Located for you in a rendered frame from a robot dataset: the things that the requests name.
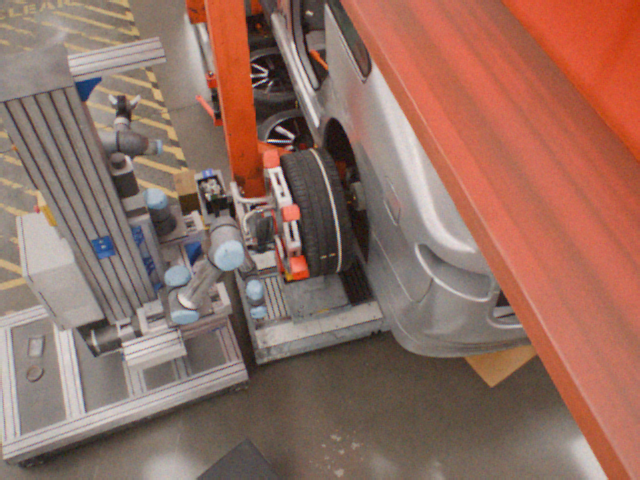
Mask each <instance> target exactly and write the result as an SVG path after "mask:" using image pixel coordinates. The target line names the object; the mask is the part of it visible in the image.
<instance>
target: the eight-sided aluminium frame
mask: <svg viewBox="0 0 640 480"><path fill-rule="evenodd" d="M264 177H265V188H266V196H270V185H269V178H270V180H271V184H272V187H273V190H274V193H275V196H276V199H277V205H278V209H279V212H280V209H281V208H283V207H286V206H291V205H293V203H292V199H291V195H290V194H289V191H288V188H287V185H286V181H285V178H284V176H283V171H282V169H280V167H277V168H272V169H268V170H266V169H264ZM276 178H278V179H279V182H280V185H282V187H283V190H284V194H285V196H284V197H281V196H280V193H279V190H278V187H277V180H276ZM281 221H283V217H281ZM291 224H292V230H293V235H294V238H290V234H289V229H288V223H287V222H284V221H283V227H284V232H285V233H283V234H278V235H274V237H275V241H276V244H277V249H278V252H279V255H280V258H282V264H283V266H284V269H285V270H286V271H287V272H288V273H289V274H290V275H291V274H292V272H291V269H290V263H289V262H290V261H289V258H292V257H293V255H292V252H294V251H295V257H297V256H300V250H301V245H300V239H299V237H298V232H297V227H296V221H295V220H294V221H291ZM281 238H283V239H284V243H285V247H286V250H287V254H288V257H287V258H285V255H284V251H283V248H281V244H280V241H279V239H281Z"/></svg>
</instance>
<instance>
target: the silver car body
mask: <svg viewBox="0 0 640 480"><path fill-rule="evenodd" d="M270 22H271V31H272V33H273V36H274V38H275V41H276V43H277V45H278V48H279V50H281V54H282V56H283V59H284V61H285V64H286V67H287V69H288V72H289V76H290V79H291V82H292V85H293V88H294V91H295V94H296V98H297V100H298V103H299V106H300V108H301V111H303V113H304V116H305V119H306V122H307V124H308V127H309V129H310V132H311V134H312V137H313V139H314V143H315V145H316V148H318V147H321V139H322V130H324V126H325V123H326V120H327V119H328V117H329V116H331V115H332V116H335V117H336V119H337V120H338V121H339V122H340V124H341V125H342V127H343V129H345V130H346V132H347V135H348V137H349V139H350V143H351V146H352V148H353V151H354V154H355V158H356V162H357V166H358V170H359V174H360V178H361V184H362V189H363V194H364V200H366V208H367V216H368V227H369V259H368V265H367V272H368V274H369V277H370V279H371V282H372V284H373V287H374V290H375V293H376V295H377V298H378V300H379V303H380V305H381V307H382V311H383V313H384V316H385V318H387V321H388V323H389V326H390V328H391V330H392V334H393V336H394V337H395V339H396V341H397V342H398V343H399V344H400V345H401V346H402V347H403V348H405V349H406V350H409V351H411V352H414V353H417V355H420V356H425V357H435V358H459V357H470V355H478V354H485V353H491V352H496V351H502V350H507V349H512V348H516V347H522V346H526V345H530V344H532V343H531V341H530V339H529V337H528V335H527V333H526V331H525V329H524V328H523V326H522V324H521V322H520V320H518V319H517V317H516V315H515V312H514V310H513V309H512V307H511V305H510V303H509V302H508V300H507V298H506V296H505V294H504V293H503V291H502V288H501V286H500V284H499V283H498V281H497V279H496V277H495V275H493V274H492V272H491V270H490V267H489V266H488V264H487V262H486V260H485V258H484V257H483V255H482V253H481V251H480V249H479V248H478V245H477V243H476V241H475V240H474V238H473V236H471V234H470V232H469V231H468V229H467V227H466V224H465V222H464V221H463V219H462V217H461V215H460V214H459V212H458V210H457V208H456V206H455V205H454V202H453V200H452V198H451V196H449V195H448V193H447V191H446V189H445V188H444V186H443V184H442V181H441V179H440V178H439V176H438V174H437V172H436V170H435V169H434V167H433V165H432V163H431V160H430V159H429V157H427V155H426V153H425V152H424V150H423V148H422V146H421V144H420V143H419V141H418V138H417V136H416V134H415V133H414V131H413V129H412V127H411V126H410V124H409V122H407V120H406V117H405V116H404V114H403V112H402V110H401V108H400V107H399V105H398V103H397V101H396V100H395V98H394V95H393V93H392V91H391V90H390V88H389V86H388V84H386V82H385V81H384V79H383V77H382V75H381V73H380V71H379V69H378V67H377V65H376V64H375V62H374V60H373V58H372V56H371V55H370V53H369V50H368V48H367V46H365V45H364V43H363V41H362V39H361V38H360V36H359V34H358V32H357V30H356V29H355V26H354V24H353V22H352V20H351V19H350V17H349V15H348V13H347V12H346V10H344V8H343V6H342V3H341V2H340V0H277V2H275V5H274V8H273V14H272V15H271V16H270Z"/></svg>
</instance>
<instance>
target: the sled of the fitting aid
mask: <svg viewBox="0 0 640 480"><path fill-rule="evenodd" d="M337 275H338V277H339V280H340V283H341V286H342V289H343V292H345V295H346V298H347V304H343V305H339V306H335V307H331V308H327V310H322V311H318V312H314V313H310V314H306V315H301V316H298V314H297V311H296V307H295V304H294V300H293V297H292V294H291V290H290V286H289V284H285V283H284V280H283V278H282V277H280V275H279V278H280V281H282V285H283V289H284V292H285V296H286V299H287V303H288V306H289V309H290V314H291V317H292V320H293V324H294V325H297V324H301V323H306V322H310V321H314V320H318V319H322V318H327V317H331V316H334V315H338V314H342V313H347V312H351V309H352V303H351V301H350V298H349V295H348V292H347V290H346V286H345V283H343V281H342V278H341V275H340V273H339V272H337Z"/></svg>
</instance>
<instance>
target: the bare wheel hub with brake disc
mask: <svg viewBox="0 0 640 480"><path fill-rule="evenodd" d="M354 172H355V174H356V175H355V182H354V184H351V185H350V189H349V190H350V193H351V192H354V195H355V199H356V202H355V203H352V205H353V207H354V209H355V210H356V211H358V212H359V211H360V216H361V218H362V220H363V221H364V223H367V224H368V217H367V209H366V201H364V195H363V189H362V184H361V179H360V174H359V170H358V166H357V167H355V168H354Z"/></svg>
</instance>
